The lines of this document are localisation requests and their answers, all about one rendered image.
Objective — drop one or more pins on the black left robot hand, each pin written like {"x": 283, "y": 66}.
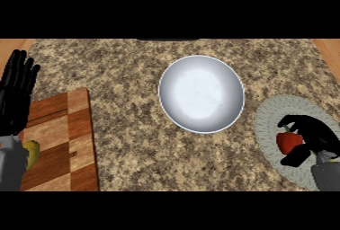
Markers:
{"x": 15, "y": 90}

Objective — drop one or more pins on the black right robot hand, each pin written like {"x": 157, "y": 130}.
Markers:
{"x": 313, "y": 134}

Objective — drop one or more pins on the pale grey round placemat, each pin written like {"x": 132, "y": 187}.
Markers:
{"x": 270, "y": 131}

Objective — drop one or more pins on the checkered wooden cutting board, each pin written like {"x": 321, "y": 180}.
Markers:
{"x": 63, "y": 140}

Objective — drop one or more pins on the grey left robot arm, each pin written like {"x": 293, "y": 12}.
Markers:
{"x": 12, "y": 163}

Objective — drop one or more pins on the yellow-green vegetable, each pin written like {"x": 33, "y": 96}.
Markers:
{"x": 32, "y": 152}

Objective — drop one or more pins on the white oval bowl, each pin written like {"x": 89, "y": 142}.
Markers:
{"x": 202, "y": 94}

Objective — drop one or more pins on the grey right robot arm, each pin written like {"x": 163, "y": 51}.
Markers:
{"x": 327, "y": 172}

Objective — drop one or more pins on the red bell pepper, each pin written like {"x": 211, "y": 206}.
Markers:
{"x": 289, "y": 142}

